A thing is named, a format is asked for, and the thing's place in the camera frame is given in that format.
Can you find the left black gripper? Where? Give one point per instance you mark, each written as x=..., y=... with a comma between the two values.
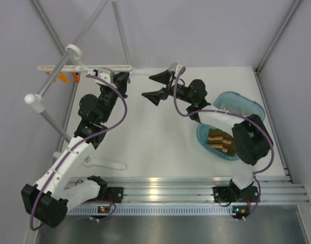
x=120, y=81

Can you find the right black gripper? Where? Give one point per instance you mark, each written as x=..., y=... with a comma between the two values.
x=156, y=96

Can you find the white clip hanger bar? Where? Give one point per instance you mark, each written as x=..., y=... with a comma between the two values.
x=80, y=69

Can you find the green striped sock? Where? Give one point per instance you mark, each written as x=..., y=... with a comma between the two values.
x=228, y=147
x=215, y=137

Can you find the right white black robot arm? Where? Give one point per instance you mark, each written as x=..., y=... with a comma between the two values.
x=248, y=133

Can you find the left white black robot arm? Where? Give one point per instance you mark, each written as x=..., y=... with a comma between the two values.
x=48, y=200

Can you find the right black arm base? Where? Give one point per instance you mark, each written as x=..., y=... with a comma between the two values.
x=222, y=194

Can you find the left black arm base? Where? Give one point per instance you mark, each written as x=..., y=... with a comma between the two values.
x=114, y=194

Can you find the grey white drying rack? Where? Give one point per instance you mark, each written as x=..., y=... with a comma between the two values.
x=66, y=59

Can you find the white grey sock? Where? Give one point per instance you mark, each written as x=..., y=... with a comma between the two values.
x=232, y=109

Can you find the teal plastic basin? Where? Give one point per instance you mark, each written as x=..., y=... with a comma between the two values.
x=229, y=98

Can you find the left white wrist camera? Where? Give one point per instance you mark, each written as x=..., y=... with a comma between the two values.
x=103, y=73

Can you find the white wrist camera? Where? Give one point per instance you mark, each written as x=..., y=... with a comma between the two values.
x=103, y=73
x=174, y=68

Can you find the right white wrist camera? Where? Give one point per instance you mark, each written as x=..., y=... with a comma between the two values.
x=174, y=68

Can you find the aluminium mounting rail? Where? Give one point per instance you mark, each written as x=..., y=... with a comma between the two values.
x=275, y=190

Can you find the slotted white cable duct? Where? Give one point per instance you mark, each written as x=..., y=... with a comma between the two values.
x=157, y=210

